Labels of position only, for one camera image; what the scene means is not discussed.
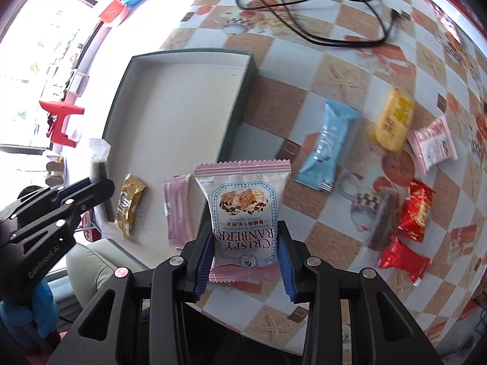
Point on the light blue snack packet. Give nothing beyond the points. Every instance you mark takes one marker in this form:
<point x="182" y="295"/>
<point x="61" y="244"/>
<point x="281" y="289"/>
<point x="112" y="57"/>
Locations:
<point x="327" y="148"/>

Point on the person's left hand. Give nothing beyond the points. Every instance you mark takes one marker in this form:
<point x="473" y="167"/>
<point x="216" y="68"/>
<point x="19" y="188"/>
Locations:
<point x="34" y="308"/>

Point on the pink nougat snack packet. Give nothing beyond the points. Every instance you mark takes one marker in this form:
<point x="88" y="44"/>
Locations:
<point x="433" y="146"/>
<point x="243" y="201"/>

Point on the beige seat cushion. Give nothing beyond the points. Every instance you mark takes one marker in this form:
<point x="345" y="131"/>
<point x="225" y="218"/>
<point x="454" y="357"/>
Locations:
<point x="99" y="273"/>

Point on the red gold-print snack packet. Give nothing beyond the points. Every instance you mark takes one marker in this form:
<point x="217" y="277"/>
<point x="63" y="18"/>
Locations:
<point x="416" y="211"/>

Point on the dark green cardboard box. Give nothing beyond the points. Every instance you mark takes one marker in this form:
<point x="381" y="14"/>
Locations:
<point x="171" y="121"/>

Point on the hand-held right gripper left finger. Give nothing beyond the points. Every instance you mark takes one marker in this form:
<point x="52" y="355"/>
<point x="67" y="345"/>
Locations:
<point x="203" y="270"/>

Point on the checkered printed tablecloth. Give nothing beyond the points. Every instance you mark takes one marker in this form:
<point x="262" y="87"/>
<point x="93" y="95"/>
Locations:
<point x="342" y="83"/>

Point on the clear plastic bag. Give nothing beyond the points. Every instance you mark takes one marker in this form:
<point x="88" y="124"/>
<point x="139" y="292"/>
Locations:
<point x="99" y="159"/>

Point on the mauve snack packet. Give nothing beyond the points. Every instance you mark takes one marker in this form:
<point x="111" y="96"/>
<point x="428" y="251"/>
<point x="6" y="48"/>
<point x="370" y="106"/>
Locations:
<point x="179" y="213"/>

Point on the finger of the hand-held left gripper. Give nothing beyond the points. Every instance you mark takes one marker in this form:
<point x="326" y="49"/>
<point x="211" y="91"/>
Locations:
<point x="91" y="190"/>
<point x="53" y="228"/>

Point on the plain red snack packet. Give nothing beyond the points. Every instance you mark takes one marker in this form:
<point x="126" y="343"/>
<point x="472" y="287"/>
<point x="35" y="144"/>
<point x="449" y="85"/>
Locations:
<point x="405" y="260"/>

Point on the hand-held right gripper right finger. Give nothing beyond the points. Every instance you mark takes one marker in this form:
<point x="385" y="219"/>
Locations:
<point x="288" y="273"/>

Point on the red plastic container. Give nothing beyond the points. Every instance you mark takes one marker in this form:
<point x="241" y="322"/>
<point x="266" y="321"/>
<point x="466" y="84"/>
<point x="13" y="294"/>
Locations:
<point x="112" y="11"/>

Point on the red plastic stool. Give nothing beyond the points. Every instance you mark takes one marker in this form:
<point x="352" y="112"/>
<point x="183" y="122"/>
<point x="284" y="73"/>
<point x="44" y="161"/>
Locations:
<point x="59" y="121"/>

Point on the gold snack packet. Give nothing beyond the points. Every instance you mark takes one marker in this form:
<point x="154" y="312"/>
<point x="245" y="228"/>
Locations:
<point x="129" y="205"/>

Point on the dark bar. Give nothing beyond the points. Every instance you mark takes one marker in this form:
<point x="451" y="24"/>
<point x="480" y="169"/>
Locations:
<point x="384" y="222"/>

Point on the yellow snack packet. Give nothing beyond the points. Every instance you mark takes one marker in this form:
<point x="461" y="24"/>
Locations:
<point x="393" y="121"/>

